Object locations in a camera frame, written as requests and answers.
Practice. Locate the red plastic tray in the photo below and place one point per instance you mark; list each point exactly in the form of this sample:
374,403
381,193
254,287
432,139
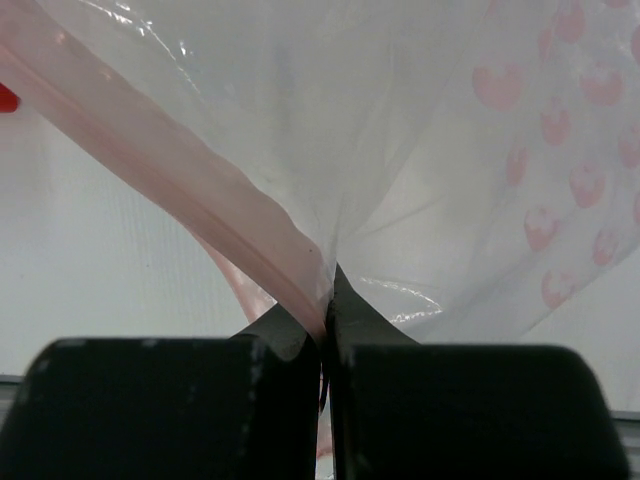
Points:
9,101

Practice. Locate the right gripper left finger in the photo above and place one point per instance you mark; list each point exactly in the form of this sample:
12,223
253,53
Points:
245,407

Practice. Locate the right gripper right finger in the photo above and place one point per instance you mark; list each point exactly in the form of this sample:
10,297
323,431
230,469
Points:
405,410

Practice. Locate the clear pink-dotted zip bag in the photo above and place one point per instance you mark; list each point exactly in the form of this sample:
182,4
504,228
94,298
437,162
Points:
473,166

